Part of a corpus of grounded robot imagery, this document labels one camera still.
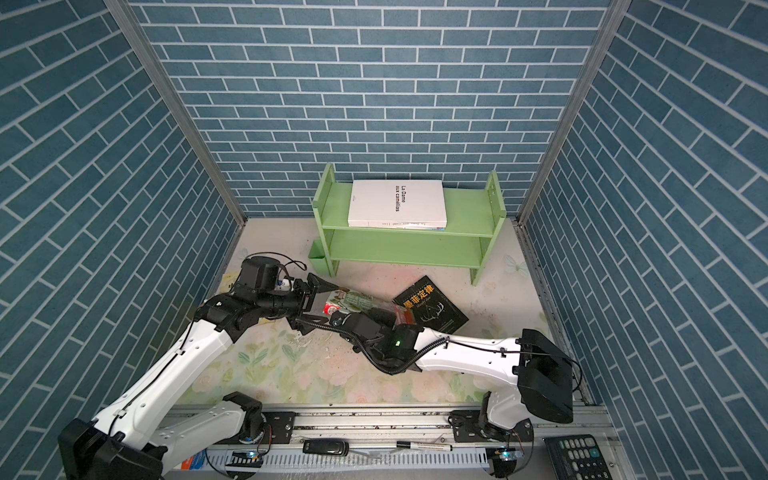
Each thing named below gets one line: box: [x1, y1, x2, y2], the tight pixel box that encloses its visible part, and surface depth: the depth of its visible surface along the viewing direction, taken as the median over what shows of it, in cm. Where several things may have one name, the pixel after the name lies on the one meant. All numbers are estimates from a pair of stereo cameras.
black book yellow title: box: [392, 275, 469, 334], surface depth 98 cm
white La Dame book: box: [348, 180, 447, 227], surface depth 85 cm
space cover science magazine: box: [391, 226, 447, 231], surface depth 82 cm
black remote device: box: [302, 439, 350, 456], surface depth 75 cm
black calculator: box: [543, 434, 614, 480], surface depth 70 cm
